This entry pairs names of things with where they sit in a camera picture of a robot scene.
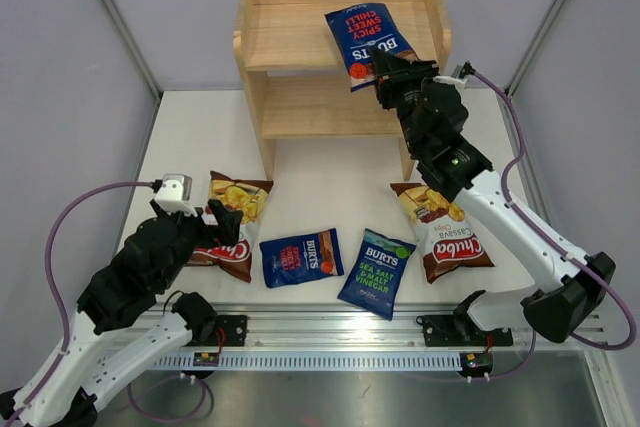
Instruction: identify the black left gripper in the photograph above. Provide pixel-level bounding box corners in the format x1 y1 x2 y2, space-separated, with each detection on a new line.
152 196 243 290

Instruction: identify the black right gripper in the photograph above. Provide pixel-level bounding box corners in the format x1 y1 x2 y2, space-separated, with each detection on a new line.
369 48 441 156

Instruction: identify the large blue Burts chilli bag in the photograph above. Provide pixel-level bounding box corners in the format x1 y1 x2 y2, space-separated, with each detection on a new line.
325 3 417 92

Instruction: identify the small blue Burts chilli bag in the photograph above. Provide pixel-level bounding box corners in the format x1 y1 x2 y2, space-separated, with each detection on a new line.
259 228 344 289

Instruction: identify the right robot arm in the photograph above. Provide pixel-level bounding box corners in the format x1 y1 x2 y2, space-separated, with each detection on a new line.
370 47 615 343

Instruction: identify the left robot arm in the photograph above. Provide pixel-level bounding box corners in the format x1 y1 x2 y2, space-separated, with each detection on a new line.
1 200 243 426

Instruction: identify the left Chuba cassava chips bag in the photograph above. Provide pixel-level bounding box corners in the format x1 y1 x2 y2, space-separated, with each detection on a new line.
184 170 275 284

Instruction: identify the chuba cassava chips bag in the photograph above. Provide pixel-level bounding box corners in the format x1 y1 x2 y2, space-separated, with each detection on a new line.
184 170 275 284
390 182 494 284

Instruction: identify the wooden two-tier shelf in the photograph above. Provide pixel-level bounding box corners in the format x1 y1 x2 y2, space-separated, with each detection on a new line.
233 0 452 178

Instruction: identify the right Chuba cassava chips bag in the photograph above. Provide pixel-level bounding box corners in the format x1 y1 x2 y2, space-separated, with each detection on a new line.
390 182 494 284

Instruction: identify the Burts sea salt vinegar bag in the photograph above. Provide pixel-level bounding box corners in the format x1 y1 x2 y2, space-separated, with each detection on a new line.
337 229 416 321

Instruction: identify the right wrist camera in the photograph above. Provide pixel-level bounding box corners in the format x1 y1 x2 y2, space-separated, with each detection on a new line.
433 61 476 94

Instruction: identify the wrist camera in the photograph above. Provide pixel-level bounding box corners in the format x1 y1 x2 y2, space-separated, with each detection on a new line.
433 61 476 94
152 174 197 217

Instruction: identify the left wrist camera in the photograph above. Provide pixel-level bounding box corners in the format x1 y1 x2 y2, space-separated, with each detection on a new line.
152 174 197 217

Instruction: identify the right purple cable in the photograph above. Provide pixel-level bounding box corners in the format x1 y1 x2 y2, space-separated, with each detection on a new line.
472 70 639 351

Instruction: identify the purple cable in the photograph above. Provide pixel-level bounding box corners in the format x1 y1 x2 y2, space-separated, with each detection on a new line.
472 70 639 351
0 180 161 427

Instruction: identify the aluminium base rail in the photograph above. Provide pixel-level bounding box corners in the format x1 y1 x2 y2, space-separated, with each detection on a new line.
94 301 611 354

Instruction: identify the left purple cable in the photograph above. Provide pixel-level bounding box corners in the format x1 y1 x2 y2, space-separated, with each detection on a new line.
0 180 161 427

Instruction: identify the white slotted cable duct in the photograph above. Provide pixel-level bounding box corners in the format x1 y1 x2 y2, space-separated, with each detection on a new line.
151 351 487 372

